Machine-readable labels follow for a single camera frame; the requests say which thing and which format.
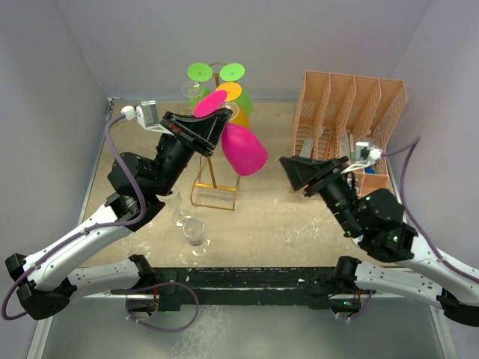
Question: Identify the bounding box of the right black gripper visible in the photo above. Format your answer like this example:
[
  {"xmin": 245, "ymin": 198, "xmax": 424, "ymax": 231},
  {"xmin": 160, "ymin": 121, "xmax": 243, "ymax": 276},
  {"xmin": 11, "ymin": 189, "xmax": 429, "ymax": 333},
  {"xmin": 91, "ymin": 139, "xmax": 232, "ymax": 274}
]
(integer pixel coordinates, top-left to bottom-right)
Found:
[{"xmin": 278, "ymin": 155, "xmax": 363, "ymax": 236}]

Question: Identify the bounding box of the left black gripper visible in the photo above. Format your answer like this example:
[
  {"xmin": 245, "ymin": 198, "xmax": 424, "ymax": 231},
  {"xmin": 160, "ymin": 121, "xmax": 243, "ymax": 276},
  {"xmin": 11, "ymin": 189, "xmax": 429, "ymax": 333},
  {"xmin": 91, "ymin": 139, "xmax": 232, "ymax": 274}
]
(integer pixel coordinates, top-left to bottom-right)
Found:
[{"xmin": 150, "ymin": 108, "xmax": 231, "ymax": 197}]

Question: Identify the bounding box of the clear glass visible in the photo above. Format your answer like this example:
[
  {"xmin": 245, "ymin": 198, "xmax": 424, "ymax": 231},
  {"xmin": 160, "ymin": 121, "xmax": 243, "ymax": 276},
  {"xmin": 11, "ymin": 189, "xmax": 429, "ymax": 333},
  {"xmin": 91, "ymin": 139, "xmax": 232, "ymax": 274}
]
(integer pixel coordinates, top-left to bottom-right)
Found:
[
  {"xmin": 180, "ymin": 80, "xmax": 208, "ymax": 109},
  {"xmin": 183, "ymin": 218, "xmax": 210, "ymax": 257},
  {"xmin": 169, "ymin": 187, "xmax": 192, "ymax": 227}
]

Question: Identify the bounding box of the yellow plastic goblet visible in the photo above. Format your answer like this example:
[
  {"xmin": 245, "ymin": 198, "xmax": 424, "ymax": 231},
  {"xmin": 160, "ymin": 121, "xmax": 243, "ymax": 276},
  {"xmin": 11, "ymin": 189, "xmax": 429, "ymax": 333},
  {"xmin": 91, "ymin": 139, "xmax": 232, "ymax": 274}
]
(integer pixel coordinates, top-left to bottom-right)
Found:
[{"xmin": 216, "ymin": 82, "xmax": 250, "ymax": 129}]

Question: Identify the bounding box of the pink plastic goblet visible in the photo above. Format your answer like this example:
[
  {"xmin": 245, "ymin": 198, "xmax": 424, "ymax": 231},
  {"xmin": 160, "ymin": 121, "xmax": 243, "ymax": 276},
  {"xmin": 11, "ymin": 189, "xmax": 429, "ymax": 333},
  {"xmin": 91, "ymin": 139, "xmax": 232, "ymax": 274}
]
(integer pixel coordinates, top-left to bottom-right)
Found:
[{"xmin": 193, "ymin": 90, "xmax": 269, "ymax": 177}]

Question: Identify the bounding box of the small green wine glass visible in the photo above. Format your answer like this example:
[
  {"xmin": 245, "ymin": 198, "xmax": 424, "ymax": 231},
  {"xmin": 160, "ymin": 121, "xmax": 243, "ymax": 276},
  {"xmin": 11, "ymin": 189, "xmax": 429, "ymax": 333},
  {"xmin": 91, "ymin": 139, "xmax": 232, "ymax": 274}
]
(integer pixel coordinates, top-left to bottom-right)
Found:
[{"xmin": 187, "ymin": 62, "xmax": 213, "ymax": 100}]

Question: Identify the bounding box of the large green wine glass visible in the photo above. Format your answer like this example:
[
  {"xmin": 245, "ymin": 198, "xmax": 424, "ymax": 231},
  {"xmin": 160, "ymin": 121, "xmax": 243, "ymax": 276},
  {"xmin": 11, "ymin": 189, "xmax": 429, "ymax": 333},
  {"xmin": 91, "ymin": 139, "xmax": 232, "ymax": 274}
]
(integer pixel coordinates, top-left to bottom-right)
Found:
[{"xmin": 219, "ymin": 63, "xmax": 253, "ymax": 115}]

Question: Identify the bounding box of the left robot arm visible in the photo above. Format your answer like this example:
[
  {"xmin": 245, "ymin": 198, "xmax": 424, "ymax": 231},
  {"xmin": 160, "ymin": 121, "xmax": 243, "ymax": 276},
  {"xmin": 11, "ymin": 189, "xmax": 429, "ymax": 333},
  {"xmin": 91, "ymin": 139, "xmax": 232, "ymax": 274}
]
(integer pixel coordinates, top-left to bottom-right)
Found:
[{"xmin": 1, "ymin": 108, "xmax": 233, "ymax": 321}]

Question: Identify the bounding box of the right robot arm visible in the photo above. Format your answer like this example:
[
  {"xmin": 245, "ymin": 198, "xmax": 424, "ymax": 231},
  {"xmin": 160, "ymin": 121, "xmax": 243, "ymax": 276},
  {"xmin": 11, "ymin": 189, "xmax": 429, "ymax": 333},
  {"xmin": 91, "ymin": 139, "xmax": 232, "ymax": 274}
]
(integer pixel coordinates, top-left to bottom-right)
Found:
[{"xmin": 279, "ymin": 156, "xmax": 478, "ymax": 327}]

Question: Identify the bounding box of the orange plastic desk organizer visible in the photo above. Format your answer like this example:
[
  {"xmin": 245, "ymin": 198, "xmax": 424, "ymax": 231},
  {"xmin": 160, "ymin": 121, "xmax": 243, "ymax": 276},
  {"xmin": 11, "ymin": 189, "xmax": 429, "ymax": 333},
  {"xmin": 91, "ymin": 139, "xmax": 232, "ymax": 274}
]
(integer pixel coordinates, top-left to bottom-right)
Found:
[{"xmin": 291, "ymin": 71, "xmax": 407, "ymax": 196}]

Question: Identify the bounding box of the gold wire glass rack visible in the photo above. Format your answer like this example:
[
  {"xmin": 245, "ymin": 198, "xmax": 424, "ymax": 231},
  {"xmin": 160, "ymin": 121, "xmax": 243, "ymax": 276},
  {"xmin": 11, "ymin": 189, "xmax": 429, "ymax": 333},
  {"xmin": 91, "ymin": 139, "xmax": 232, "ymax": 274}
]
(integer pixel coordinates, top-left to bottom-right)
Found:
[{"xmin": 183, "ymin": 62, "xmax": 240, "ymax": 211}]

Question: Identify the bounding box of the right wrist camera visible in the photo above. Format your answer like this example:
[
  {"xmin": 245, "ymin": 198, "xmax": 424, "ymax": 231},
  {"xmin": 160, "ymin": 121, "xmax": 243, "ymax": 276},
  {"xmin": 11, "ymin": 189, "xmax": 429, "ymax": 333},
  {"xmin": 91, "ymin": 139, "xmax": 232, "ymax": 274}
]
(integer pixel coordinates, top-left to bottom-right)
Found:
[{"xmin": 341, "ymin": 141, "xmax": 383, "ymax": 174}]

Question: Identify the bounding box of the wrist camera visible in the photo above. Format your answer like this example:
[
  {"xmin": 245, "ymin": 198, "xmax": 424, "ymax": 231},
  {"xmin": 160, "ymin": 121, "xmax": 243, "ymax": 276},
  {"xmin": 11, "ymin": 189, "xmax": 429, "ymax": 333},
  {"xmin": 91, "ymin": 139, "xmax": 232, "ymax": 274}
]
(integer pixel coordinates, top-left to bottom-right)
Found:
[
  {"xmin": 341, "ymin": 141, "xmax": 383, "ymax": 174},
  {"xmin": 121, "ymin": 100, "xmax": 172, "ymax": 135}
]

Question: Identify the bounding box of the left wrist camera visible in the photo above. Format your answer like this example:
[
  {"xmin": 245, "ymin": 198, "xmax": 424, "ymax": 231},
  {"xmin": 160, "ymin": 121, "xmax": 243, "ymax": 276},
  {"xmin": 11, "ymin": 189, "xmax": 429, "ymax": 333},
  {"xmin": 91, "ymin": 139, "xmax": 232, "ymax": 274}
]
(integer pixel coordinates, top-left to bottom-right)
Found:
[{"xmin": 121, "ymin": 100, "xmax": 172, "ymax": 135}]

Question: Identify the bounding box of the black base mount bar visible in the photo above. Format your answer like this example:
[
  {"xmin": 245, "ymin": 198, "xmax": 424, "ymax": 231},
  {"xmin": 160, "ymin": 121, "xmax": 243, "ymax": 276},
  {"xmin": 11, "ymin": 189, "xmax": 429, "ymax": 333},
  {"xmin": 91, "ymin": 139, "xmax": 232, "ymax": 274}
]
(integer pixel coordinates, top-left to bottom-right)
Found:
[{"xmin": 110, "ymin": 253, "xmax": 375, "ymax": 313}]

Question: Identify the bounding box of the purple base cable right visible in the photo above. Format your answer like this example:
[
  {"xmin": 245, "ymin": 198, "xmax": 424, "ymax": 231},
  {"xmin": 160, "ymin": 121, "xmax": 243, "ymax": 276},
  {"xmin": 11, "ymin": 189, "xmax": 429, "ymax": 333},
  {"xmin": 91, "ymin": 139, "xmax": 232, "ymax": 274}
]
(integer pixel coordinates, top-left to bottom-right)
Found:
[{"xmin": 335, "ymin": 289, "xmax": 376, "ymax": 322}]

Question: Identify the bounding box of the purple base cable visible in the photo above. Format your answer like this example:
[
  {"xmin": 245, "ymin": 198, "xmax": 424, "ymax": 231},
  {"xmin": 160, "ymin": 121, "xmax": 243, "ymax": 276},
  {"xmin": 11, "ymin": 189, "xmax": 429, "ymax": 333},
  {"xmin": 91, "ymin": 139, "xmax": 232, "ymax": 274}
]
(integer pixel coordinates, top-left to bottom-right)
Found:
[
  {"xmin": 125, "ymin": 280, "xmax": 201, "ymax": 332},
  {"xmin": 335, "ymin": 289, "xmax": 376, "ymax": 322}
]

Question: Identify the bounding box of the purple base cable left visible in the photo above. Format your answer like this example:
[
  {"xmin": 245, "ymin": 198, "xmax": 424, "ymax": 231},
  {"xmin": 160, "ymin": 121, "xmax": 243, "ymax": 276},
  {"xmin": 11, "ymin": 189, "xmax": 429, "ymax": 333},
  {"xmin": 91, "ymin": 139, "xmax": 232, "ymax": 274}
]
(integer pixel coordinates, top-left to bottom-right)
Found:
[{"xmin": 125, "ymin": 280, "xmax": 201, "ymax": 332}]

